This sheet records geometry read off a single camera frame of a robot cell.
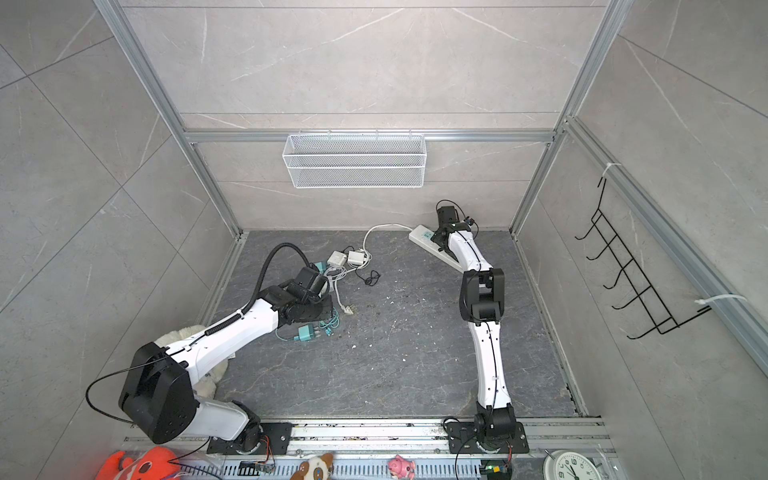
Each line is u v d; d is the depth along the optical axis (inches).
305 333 35.5
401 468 26.5
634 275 26.4
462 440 28.7
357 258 42.3
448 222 35.5
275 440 28.8
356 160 39.5
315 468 26.5
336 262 42.2
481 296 26.4
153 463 25.0
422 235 45.5
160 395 16.3
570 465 26.4
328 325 36.1
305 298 26.0
